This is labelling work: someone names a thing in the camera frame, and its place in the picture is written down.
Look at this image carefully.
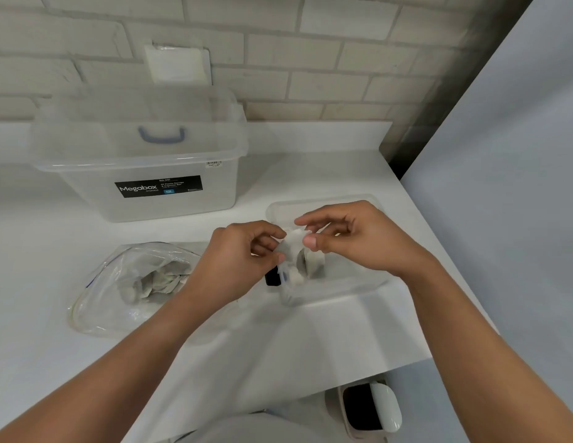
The person's left hand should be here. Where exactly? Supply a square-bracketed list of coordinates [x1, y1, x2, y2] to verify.
[187, 220, 287, 314]

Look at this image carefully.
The grey folded cloth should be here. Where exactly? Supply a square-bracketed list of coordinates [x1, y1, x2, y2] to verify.
[118, 259, 195, 306]

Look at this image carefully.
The small clear plastic container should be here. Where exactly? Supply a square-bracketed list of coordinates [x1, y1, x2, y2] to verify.
[266, 194, 392, 307]

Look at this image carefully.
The person's right forearm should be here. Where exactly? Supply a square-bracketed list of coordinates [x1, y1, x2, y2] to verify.
[397, 259, 573, 443]

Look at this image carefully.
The white wall plate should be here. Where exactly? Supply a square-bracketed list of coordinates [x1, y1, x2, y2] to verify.
[144, 41, 212, 86]

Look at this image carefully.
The clear plastic zip bag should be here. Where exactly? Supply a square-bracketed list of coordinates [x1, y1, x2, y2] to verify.
[67, 241, 213, 339]

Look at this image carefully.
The white pedal bin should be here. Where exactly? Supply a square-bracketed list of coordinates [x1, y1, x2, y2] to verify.
[336, 380, 403, 434]

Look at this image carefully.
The person's left forearm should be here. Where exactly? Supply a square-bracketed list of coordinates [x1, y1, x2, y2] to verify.
[0, 283, 211, 443]

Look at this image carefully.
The large clear storage box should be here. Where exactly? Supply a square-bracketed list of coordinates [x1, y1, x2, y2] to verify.
[29, 85, 248, 223]

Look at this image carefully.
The small white packet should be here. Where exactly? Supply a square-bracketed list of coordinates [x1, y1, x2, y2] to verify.
[275, 227, 315, 287]

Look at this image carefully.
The person's right hand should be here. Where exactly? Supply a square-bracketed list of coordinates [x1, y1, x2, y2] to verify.
[294, 200, 428, 278]

